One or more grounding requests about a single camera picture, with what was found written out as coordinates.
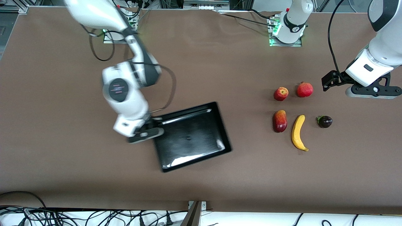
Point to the black plastic tray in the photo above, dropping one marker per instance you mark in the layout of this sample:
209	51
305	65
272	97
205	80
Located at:
191	138

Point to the red mango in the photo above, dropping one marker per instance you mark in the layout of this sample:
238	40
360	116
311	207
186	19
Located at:
279	121

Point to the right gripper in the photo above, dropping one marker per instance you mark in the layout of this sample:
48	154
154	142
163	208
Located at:
150	123

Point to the red yellow apple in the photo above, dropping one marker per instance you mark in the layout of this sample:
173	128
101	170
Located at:
281	94

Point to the red pomegranate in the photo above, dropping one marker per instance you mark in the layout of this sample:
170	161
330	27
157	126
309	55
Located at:
304	90

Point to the brown table cover sheet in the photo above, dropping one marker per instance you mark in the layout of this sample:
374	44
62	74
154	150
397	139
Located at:
220	62

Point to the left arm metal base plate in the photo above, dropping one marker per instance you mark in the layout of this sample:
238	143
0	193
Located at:
276	44

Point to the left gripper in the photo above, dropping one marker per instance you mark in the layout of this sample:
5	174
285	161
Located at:
339	78

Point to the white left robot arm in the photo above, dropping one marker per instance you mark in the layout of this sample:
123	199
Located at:
293	18

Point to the grey power strip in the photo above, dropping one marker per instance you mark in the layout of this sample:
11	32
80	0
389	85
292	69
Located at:
205	6

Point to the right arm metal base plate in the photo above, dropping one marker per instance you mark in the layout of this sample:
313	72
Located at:
110	39

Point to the dark slanted pole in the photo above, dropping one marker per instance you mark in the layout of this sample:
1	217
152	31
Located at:
192	216

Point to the small dark purple eggplant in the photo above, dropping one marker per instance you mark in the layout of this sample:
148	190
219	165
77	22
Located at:
325	121

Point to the small metal edge bracket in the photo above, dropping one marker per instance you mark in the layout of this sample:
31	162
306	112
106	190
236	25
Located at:
204	205

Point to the yellow banana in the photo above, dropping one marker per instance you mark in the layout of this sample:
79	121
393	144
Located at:
296	131

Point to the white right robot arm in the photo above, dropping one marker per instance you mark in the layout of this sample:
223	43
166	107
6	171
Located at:
122	91

